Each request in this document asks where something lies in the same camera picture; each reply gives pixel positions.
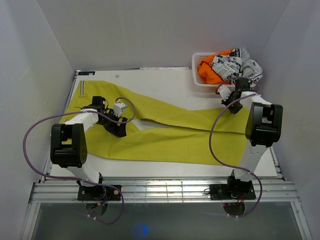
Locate newspaper print garment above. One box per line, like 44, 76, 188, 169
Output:
209, 48, 263, 83

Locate white plastic basket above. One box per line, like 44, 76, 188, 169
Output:
191, 52, 219, 92

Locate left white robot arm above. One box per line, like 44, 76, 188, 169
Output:
50, 96, 136, 200

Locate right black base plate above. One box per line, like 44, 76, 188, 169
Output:
209, 183, 256, 201

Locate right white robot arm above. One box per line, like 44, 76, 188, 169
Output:
217, 77, 283, 200

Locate aluminium rail frame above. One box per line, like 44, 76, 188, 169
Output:
19, 69, 313, 240

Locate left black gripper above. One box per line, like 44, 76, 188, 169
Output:
97, 109, 127, 138

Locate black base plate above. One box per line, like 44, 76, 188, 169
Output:
77, 185, 122, 202
209, 183, 256, 201

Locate yellow-green trousers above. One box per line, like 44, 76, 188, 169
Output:
62, 80, 249, 165

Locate blue label sticker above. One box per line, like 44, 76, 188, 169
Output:
77, 71, 96, 76

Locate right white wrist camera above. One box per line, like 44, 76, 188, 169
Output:
216, 85, 232, 101

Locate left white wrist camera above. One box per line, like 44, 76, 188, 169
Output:
112, 99, 128, 118

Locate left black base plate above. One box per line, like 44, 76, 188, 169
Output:
77, 185, 122, 202

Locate orange garment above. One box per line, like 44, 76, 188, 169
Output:
197, 50, 232, 85

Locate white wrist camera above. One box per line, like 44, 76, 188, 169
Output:
216, 85, 232, 101
112, 99, 128, 118

